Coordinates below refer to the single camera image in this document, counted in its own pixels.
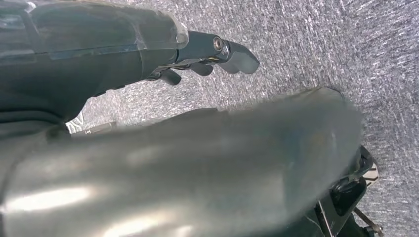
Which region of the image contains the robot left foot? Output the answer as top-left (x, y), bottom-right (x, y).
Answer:
top-left (361, 162), bottom-right (380, 188)

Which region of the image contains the silver metal rod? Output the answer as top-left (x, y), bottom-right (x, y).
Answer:
top-left (71, 121), bottom-right (119, 136)

